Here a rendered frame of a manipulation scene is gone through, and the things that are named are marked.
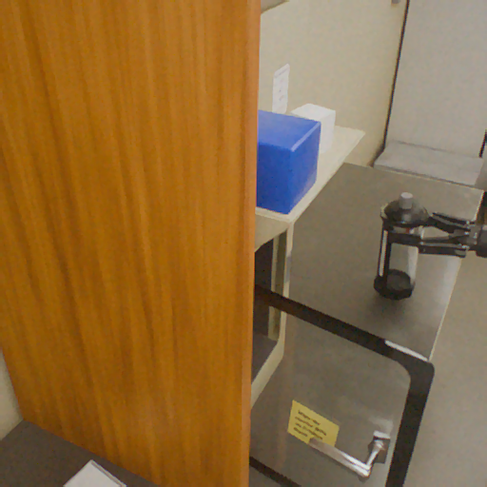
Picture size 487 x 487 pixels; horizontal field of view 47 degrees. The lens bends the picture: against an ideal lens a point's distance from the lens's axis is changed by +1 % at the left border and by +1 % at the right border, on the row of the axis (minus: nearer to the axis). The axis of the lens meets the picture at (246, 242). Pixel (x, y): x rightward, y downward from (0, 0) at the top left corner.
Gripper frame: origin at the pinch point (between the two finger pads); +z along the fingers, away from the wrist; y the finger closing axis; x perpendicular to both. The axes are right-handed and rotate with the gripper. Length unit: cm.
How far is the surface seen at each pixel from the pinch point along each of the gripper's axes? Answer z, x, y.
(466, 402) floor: -18, 118, -66
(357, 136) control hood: 1.8, -35.8, 34.6
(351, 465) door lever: -10, -4, 71
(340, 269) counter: 17.3, 20.1, -5.8
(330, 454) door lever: -7, -5, 71
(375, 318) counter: 3.3, 21.4, 9.6
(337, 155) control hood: 2, -36, 43
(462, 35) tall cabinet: 25, 10, -247
